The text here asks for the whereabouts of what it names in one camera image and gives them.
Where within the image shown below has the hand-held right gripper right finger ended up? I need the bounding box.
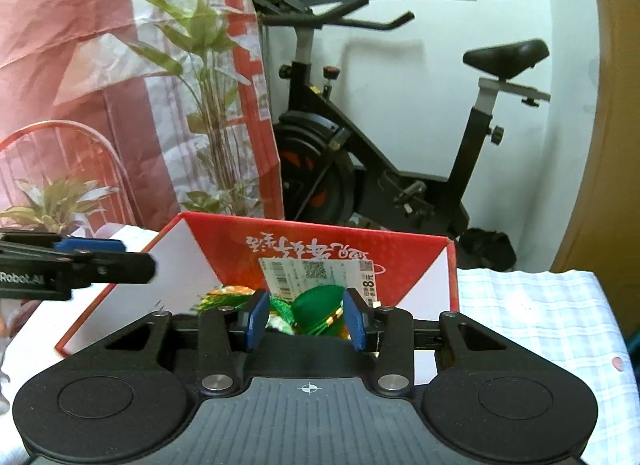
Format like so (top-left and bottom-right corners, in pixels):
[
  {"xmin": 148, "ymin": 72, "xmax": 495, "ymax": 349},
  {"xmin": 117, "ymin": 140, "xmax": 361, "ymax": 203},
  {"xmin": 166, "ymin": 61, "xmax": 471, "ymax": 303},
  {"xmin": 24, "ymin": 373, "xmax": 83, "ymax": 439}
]
[{"xmin": 341, "ymin": 287, "xmax": 502, "ymax": 397}]

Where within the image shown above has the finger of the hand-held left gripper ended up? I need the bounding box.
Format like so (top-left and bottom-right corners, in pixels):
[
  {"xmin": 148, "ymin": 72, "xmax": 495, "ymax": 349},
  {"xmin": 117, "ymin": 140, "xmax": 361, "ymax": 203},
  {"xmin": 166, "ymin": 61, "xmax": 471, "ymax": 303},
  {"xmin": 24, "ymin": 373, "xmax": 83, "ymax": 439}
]
[
  {"xmin": 52, "ymin": 238, "xmax": 127, "ymax": 254},
  {"xmin": 70, "ymin": 251, "xmax": 158, "ymax": 292}
]

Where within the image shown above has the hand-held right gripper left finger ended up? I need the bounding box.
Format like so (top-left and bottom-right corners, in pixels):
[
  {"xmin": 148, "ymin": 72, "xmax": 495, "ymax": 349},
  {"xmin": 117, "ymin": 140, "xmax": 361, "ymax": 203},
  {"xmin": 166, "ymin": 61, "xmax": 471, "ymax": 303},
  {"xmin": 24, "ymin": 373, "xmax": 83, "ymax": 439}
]
[{"xmin": 102, "ymin": 289, "xmax": 272, "ymax": 397}]

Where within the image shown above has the green shiny packet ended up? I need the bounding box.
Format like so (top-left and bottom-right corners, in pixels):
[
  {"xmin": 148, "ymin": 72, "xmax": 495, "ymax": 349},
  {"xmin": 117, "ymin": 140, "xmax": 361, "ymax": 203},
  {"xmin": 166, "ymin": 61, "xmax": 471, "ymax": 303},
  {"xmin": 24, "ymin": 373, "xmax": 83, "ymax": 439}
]
[{"xmin": 269, "ymin": 284, "xmax": 352, "ymax": 340}]

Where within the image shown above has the red cardboard box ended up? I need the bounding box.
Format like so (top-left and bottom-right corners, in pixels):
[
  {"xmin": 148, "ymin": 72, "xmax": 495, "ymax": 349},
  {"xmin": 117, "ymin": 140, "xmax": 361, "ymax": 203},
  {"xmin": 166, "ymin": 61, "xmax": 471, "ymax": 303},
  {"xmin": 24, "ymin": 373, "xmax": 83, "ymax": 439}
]
[{"xmin": 54, "ymin": 211, "xmax": 461, "ymax": 387}]

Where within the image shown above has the black exercise bike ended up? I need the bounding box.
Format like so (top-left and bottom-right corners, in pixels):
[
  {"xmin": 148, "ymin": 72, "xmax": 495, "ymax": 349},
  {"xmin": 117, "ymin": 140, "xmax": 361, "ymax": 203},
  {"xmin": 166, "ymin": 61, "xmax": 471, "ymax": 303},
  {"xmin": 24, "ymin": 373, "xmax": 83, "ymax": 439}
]
[{"xmin": 251, "ymin": 0, "xmax": 552, "ymax": 242}]

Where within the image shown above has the printed backdrop cloth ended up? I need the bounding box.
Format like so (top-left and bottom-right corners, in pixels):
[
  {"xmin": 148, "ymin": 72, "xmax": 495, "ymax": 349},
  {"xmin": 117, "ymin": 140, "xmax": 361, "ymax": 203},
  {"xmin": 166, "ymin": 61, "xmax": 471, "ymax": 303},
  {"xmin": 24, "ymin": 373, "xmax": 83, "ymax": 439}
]
[{"xmin": 0, "ymin": 0, "xmax": 287, "ymax": 247}]

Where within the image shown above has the wooden door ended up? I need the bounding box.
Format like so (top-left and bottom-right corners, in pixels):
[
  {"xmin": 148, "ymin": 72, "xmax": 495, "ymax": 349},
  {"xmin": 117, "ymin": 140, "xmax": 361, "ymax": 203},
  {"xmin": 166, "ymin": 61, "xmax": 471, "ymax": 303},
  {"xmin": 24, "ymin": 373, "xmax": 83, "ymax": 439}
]
[{"xmin": 550, "ymin": 0, "xmax": 640, "ymax": 277}]

